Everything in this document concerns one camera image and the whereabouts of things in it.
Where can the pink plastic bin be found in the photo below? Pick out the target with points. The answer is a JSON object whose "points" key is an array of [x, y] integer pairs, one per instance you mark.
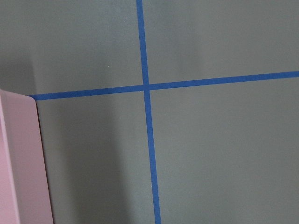
{"points": [[24, 194]]}

